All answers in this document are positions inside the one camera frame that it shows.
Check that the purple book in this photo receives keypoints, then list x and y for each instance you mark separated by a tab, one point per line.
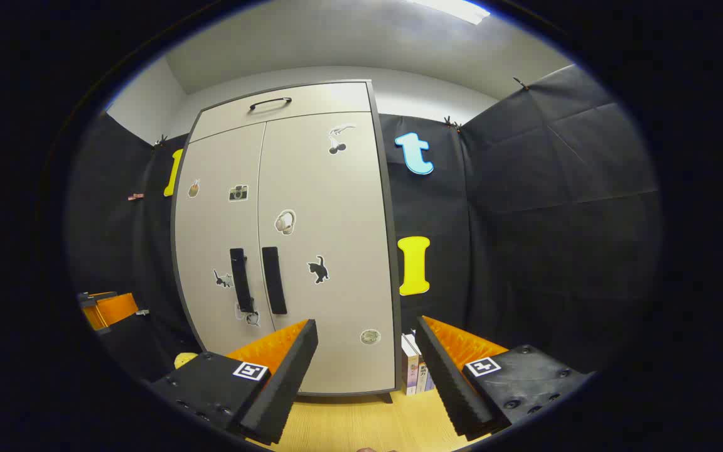
430	380

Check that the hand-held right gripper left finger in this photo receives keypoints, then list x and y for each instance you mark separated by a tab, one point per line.
286	370

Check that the yellow plush toy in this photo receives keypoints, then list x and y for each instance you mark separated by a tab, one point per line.
184	360

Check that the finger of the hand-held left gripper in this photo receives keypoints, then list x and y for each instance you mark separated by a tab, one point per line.
117	307

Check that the grey double-door shoe cabinet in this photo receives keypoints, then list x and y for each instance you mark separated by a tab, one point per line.
336	97

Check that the grey cabinet door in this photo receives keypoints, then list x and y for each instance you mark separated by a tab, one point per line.
211	238
342	207

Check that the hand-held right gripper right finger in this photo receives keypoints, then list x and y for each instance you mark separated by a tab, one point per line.
446	376

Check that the black backdrop cloth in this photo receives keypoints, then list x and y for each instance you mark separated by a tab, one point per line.
556	220

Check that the ceiling strip light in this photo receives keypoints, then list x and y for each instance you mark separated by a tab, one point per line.
455	9

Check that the beige spine book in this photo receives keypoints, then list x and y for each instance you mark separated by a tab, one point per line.
422	376

